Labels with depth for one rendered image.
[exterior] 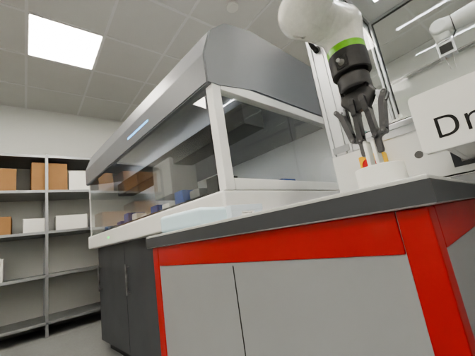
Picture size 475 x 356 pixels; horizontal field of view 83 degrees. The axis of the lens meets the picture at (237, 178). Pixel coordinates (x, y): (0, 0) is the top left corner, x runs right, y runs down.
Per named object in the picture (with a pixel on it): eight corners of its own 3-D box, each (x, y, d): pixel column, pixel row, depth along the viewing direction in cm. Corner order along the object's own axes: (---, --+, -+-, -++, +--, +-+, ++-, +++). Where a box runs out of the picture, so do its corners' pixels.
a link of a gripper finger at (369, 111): (363, 99, 66) (369, 96, 65) (378, 140, 63) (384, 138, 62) (356, 95, 63) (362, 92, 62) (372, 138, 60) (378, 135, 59)
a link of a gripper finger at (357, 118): (353, 97, 64) (347, 99, 65) (361, 142, 62) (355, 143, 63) (360, 100, 66) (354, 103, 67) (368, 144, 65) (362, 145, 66)
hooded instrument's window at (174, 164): (221, 190, 103) (206, 85, 113) (90, 236, 228) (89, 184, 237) (350, 190, 181) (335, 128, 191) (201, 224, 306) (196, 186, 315)
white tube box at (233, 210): (232, 224, 71) (230, 204, 72) (213, 227, 77) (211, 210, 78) (264, 220, 80) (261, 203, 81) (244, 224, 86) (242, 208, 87)
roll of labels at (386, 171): (413, 184, 36) (406, 157, 37) (359, 195, 39) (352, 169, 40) (409, 188, 42) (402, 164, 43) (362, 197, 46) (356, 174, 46)
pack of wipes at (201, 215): (230, 223, 66) (227, 205, 67) (202, 226, 58) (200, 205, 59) (188, 231, 74) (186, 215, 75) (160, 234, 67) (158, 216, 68)
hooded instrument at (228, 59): (263, 476, 82) (195, -3, 119) (91, 352, 212) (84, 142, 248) (392, 333, 164) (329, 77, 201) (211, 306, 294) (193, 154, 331)
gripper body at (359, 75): (329, 81, 66) (338, 115, 65) (362, 62, 60) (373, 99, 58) (343, 89, 71) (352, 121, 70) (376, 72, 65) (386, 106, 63)
